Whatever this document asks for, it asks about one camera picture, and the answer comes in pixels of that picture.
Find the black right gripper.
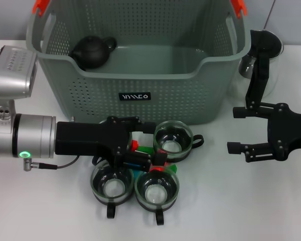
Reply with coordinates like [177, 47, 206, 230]
[227, 101, 301, 163]

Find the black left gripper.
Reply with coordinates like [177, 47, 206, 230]
[54, 115, 168, 173]

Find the glass cup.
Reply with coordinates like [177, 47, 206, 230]
[134, 167, 181, 226]

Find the blue building block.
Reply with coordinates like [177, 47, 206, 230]
[124, 162, 146, 169]

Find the grey-green perforated storage basket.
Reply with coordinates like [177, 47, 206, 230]
[26, 0, 250, 126]

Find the black ceramic teapot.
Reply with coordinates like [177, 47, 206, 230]
[69, 35, 118, 71]

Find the glass pitcher black handle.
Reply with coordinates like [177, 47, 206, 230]
[230, 29, 284, 110]

